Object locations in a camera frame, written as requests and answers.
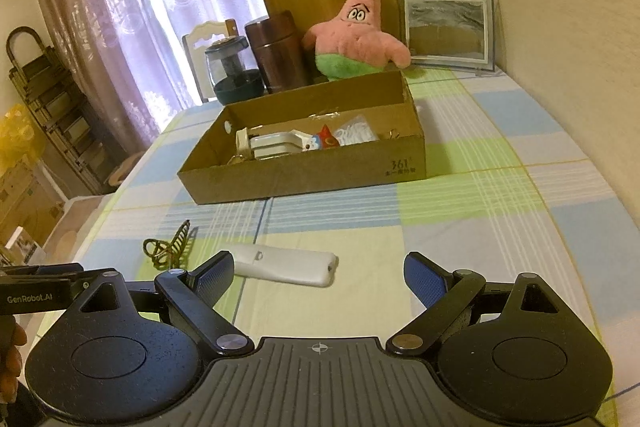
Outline round wooden stool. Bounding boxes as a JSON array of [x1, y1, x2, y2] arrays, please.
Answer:
[[107, 152, 147, 186]]

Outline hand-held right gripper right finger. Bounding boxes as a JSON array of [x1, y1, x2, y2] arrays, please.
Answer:
[[387, 251, 563, 355]]

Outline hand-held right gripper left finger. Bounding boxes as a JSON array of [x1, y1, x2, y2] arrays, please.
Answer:
[[80, 252, 253, 355]]

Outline bronze hair clip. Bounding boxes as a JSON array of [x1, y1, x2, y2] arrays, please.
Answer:
[[142, 219, 198, 272]]

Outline white rectangular box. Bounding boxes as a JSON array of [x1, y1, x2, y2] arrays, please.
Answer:
[[250, 132, 307, 161]]

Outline glass jar with dark base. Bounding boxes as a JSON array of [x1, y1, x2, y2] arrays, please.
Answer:
[[204, 36, 265, 104]]

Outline pink starfish plush toy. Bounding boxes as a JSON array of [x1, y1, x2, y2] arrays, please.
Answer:
[[301, 0, 413, 82]]

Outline clear plastic bag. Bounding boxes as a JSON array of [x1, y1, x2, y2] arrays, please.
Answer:
[[332, 117, 379, 146]]

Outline cardboard storage box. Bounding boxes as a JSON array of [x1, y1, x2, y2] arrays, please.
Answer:
[[0, 167, 66, 248]]

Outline white wooden chair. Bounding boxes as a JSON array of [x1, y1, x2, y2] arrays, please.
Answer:
[[181, 19, 240, 104]]

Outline white remote control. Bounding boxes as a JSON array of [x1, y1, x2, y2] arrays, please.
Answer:
[[220, 244, 340, 289]]

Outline glass picture frame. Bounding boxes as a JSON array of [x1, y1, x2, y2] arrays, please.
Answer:
[[397, 0, 497, 72]]

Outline cream rounded adapter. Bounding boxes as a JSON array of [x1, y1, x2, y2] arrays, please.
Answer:
[[235, 127, 261, 158]]

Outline brown cardboard box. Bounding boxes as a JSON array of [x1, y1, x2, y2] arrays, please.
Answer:
[[177, 69, 427, 206]]

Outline purple heavy curtain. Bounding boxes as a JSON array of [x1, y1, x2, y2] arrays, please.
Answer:
[[25, 0, 173, 152]]

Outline brown metal thermos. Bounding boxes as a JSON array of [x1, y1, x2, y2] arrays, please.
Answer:
[[245, 10, 313, 95]]

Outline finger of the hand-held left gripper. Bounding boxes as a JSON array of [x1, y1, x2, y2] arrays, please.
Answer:
[[125, 283, 167, 312]]

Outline yellow plastic bag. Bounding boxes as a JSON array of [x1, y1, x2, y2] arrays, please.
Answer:
[[0, 104, 40, 172]]

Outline person's left hand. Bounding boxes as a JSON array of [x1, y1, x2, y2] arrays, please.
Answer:
[[0, 322, 27, 403]]

